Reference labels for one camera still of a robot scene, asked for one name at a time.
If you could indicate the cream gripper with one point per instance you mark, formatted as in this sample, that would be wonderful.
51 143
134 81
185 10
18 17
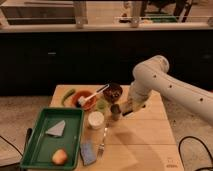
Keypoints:
131 105

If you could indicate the black and tan eraser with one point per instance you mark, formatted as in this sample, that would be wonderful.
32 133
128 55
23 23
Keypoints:
127 113

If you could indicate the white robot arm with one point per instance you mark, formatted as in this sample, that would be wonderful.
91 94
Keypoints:
151 75

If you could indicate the small metal cup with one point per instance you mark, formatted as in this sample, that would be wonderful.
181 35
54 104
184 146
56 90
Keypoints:
115 112

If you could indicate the light green cup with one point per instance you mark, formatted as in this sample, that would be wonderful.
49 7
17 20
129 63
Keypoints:
102 105

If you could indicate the dark brown bowl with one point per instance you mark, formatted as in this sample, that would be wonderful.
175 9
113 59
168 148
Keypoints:
113 92

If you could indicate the white round container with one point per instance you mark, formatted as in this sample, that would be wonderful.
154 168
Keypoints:
96 120

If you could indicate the orange plate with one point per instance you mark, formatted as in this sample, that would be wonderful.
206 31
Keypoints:
85 93

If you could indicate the white dish brush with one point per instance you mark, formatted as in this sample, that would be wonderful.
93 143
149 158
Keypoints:
82 100

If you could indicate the silver fork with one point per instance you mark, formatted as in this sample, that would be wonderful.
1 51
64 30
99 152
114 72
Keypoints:
101 147

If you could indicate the green pepper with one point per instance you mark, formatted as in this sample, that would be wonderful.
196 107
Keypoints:
68 94

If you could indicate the blue sponge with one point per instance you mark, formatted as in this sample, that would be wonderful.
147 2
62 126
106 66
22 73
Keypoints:
87 153

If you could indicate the grey triangular cloth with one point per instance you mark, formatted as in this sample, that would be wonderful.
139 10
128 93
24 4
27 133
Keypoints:
57 130

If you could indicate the orange fruit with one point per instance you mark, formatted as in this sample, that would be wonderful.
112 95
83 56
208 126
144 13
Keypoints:
59 157

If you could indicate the green plastic tray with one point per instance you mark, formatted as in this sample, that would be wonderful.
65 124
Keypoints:
41 146

